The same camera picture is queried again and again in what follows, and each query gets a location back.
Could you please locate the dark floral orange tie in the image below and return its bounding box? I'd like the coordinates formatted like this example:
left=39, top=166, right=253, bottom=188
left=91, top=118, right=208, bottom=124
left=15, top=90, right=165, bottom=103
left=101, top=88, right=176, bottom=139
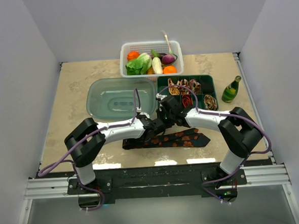
left=122, top=128, right=211, bottom=150

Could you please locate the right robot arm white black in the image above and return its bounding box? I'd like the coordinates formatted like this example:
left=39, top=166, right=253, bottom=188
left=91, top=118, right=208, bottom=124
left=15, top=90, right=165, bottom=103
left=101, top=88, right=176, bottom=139
left=156, top=94, right=263, bottom=185

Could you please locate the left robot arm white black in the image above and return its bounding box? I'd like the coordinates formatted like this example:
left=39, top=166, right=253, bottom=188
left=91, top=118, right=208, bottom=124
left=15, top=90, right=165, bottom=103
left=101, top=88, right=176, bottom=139
left=64, top=113, right=166, bottom=193

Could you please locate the red black rolled tie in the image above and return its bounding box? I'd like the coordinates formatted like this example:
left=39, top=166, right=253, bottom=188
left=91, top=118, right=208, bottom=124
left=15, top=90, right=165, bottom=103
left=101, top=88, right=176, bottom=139
left=181, top=94, right=193, bottom=107

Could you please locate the yellow rolled tie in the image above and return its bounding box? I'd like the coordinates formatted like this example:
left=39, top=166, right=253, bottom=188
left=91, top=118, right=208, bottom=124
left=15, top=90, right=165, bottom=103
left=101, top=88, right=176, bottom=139
left=167, top=78, right=180, bottom=96

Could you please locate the dark red patterned rolled tie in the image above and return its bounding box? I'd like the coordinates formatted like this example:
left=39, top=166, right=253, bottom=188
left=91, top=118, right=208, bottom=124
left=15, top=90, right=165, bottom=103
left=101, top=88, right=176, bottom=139
left=179, top=79, right=190, bottom=95

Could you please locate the green compartment organizer tray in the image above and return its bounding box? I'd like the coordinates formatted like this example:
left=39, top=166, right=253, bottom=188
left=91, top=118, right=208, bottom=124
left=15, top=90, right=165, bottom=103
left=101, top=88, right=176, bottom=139
left=157, top=74, right=218, bottom=110

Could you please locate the purple gold rolled tie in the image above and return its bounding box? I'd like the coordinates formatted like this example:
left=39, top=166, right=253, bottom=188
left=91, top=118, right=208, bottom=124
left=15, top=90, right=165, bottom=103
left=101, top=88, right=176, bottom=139
left=190, top=79, right=202, bottom=94

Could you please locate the orange fruit toy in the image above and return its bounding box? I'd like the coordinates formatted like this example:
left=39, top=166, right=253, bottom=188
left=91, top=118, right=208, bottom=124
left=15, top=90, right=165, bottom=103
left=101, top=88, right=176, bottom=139
left=163, top=65, right=177, bottom=74

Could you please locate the brown patterned rolled tie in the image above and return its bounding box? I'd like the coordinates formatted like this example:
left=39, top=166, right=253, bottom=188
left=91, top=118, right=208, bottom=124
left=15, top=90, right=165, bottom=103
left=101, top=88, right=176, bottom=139
left=204, top=94, right=218, bottom=111

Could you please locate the white radish toy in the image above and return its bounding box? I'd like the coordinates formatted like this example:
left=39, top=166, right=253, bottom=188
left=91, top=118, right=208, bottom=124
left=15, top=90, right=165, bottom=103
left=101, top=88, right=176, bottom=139
left=152, top=57, right=163, bottom=74

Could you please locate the purple turnip toy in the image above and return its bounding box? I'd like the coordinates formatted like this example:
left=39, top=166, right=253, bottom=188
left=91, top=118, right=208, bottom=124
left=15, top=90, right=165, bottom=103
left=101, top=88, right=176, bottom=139
left=161, top=54, right=176, bottom=65

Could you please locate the green lettuce toy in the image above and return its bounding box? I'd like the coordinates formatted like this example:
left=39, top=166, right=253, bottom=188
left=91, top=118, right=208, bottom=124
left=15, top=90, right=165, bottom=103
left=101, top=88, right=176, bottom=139
left=125, top=53, right=152, bottom=76

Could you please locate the clear teal plastic bin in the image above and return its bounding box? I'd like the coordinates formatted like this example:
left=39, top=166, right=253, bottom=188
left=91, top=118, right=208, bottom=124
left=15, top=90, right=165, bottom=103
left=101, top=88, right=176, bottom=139
left=86, top=78, right=156, bottom=120

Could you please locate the white green onion toy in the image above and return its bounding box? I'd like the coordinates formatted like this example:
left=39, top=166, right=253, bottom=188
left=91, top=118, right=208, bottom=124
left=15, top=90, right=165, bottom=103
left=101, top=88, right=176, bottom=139
left=161, top=30, right=173, bottom=55

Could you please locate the green glass bottle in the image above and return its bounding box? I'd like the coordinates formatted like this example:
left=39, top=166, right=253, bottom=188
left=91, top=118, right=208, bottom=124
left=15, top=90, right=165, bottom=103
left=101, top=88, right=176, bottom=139
left=222, top=76, right=241, bottom=103

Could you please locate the white perforated basket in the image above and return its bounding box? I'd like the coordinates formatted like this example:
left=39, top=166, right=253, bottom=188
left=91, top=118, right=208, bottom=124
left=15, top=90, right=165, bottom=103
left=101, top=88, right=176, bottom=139
left=120, top=40, right=184, bottom=82

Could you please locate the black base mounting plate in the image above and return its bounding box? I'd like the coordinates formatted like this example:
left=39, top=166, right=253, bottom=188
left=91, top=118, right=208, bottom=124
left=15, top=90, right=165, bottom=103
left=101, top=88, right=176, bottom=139
left=65, top=156, right=275, bottom=208

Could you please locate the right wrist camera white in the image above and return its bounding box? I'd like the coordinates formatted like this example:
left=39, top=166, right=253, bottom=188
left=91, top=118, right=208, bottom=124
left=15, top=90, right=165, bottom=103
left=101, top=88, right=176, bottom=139
left=156, top=93, right=167, bottom=102

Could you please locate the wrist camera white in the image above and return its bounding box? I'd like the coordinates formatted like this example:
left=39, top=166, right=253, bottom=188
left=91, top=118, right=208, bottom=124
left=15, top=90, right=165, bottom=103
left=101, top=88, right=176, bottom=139
left=156, top=93, right=167, bottom=102
left=136, top=107, right=150, bottom=119

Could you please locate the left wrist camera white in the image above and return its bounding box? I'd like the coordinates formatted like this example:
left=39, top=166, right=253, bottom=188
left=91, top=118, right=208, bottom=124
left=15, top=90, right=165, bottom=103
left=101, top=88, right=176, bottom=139
left=136, top=107, right=150, bottom=119

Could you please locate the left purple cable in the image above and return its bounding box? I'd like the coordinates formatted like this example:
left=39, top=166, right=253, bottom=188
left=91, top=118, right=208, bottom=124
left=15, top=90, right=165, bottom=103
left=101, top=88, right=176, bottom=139
left=32, top=88, right=145, bottom=178

